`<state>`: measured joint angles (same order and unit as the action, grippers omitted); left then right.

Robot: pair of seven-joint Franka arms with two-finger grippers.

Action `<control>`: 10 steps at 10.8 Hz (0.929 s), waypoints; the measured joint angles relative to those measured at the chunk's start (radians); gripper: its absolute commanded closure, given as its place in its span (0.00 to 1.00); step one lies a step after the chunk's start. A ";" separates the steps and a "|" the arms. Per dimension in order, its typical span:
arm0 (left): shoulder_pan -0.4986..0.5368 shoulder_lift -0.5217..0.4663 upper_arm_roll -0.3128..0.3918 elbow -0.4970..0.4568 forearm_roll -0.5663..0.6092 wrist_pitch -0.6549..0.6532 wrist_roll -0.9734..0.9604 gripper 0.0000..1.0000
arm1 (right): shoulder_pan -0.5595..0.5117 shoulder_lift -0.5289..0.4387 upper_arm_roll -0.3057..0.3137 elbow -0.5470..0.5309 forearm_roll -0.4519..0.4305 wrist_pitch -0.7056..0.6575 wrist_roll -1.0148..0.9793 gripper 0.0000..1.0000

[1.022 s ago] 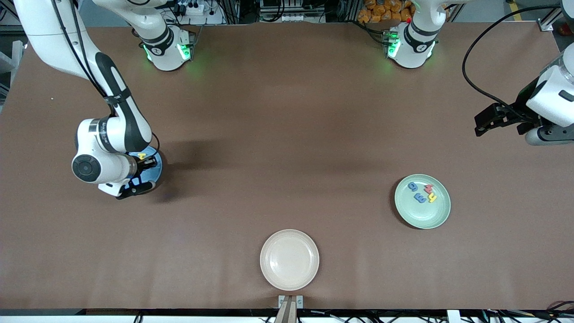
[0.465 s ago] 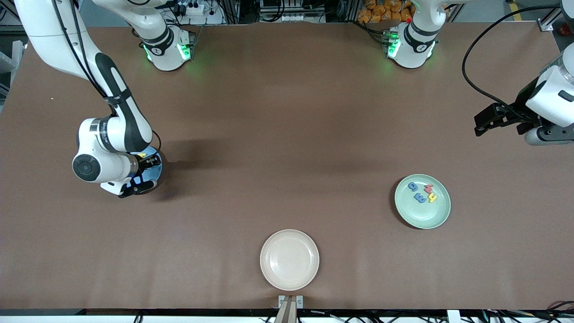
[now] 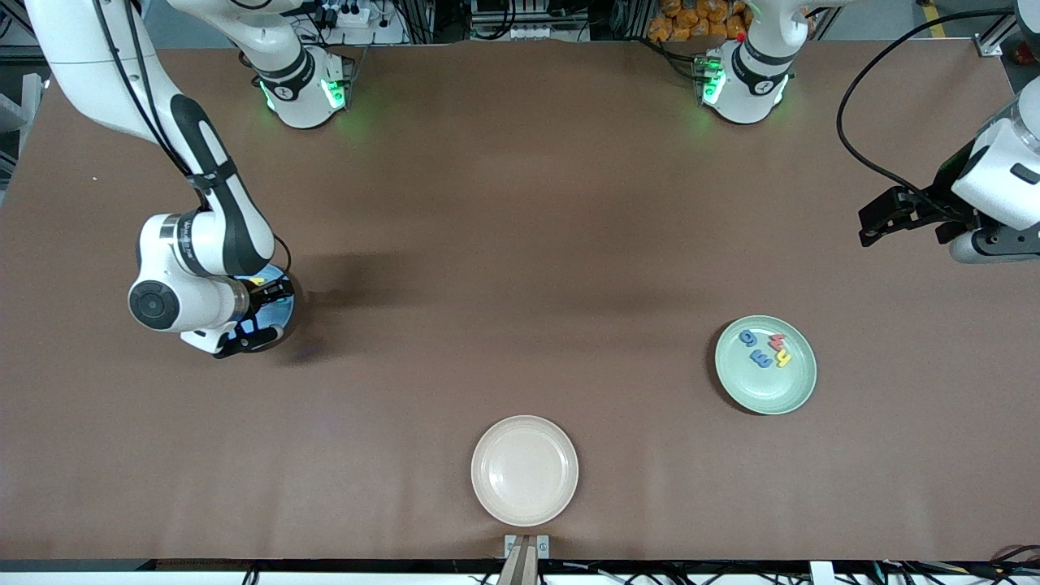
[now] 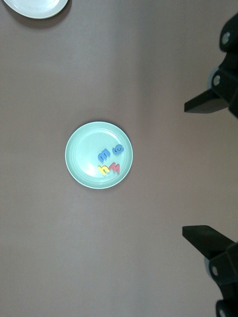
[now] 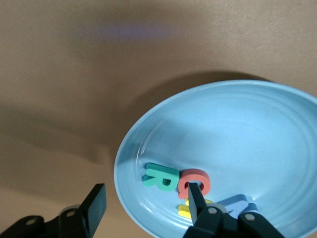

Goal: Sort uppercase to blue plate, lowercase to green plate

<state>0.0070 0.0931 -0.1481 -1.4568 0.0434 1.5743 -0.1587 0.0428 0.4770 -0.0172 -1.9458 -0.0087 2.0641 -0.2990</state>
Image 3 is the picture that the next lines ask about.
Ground orange snack bags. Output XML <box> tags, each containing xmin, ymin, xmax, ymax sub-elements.
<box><xmin>648</xmin><ymin>0</ymin><xmax>750</xmax><ymax>43</ymax></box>

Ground green plate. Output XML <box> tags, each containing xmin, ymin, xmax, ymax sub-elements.
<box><xmin>714</xmin><ymin>314</ymin><xmax>818</xmax><ymax>416</ymax></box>

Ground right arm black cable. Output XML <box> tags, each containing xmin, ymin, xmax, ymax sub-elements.
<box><xmin>89</xmin><ymin>0</ymin><xmax>292</xmax><ymax>281</ymax></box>

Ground beige camera support post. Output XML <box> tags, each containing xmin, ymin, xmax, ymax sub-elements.
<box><xmin>496</xmin><ymin>536</ymin><xmax>540</xmax><ymax>585</ymax></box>

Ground beige plate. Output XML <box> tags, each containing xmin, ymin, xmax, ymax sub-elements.
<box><xmin>470</xmin><ymin>414</ymin><xmax>580</xmax><ymax>528</ymax></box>

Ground dark equipment rack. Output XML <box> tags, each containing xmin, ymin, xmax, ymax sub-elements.
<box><xmin>467</xmin><ymin>0</ymin><xmax>628</xmax><ymax>43</ymax></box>

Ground white power strip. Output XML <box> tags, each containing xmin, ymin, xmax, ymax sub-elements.
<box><xmin>313</xmin><ymin>0</ymin><xmax>373</xmax><ymax>29</ymax></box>

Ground blue plate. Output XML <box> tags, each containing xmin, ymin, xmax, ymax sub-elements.
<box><xmin>234</xmin><ymin>263</ymin><xmax>297</xmax><ymax>352</ymax></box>

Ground grey metal mounting bracket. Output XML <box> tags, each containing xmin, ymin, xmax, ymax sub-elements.
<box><xmin>504</xmin><ymin>534</ymin><xmax>551</xmax><ymax>561</ymax></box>

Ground black table edge rail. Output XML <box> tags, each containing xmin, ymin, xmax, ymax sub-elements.
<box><xmin>0</xmin><ymin>557</ymin><xmax>1040</xmax><ymax>574</ymax></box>

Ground brown table cover mat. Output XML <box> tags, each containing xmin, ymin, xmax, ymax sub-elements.
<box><xmin>0</xmin><ymin>39</ymin><xmax>1040</xmax><ymax>561</ymax></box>

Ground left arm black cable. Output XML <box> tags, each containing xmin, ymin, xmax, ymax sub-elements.
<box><xmin>837</xmin><ymin>8</ymin><xmax>1016</xmax><ymax>220</ymax></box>

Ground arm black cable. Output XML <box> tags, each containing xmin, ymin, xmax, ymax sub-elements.
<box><xmin>837</xmin><ymin>8</ymin><xmax>1016</xmax><ymax>220</ymax></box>
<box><xmin>89</xmin><ymin>0</ymin><xmax>292</xmax><ymax>281</ymax></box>

